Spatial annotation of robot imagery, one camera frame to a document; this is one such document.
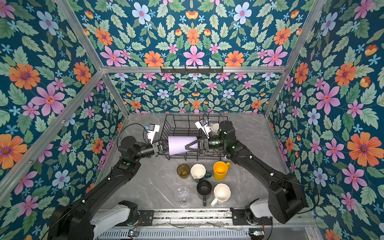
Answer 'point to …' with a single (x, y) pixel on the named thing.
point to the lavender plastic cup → (177, 144)
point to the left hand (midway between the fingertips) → (175, 142)
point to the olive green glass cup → (183, 171)
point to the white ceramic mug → (222, 192)
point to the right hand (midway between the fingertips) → (188, 145)
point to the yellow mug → (220, 169)
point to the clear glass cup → (182, 195)
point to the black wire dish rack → (184, 125)
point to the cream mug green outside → (198, 172)
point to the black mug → (204, 190)
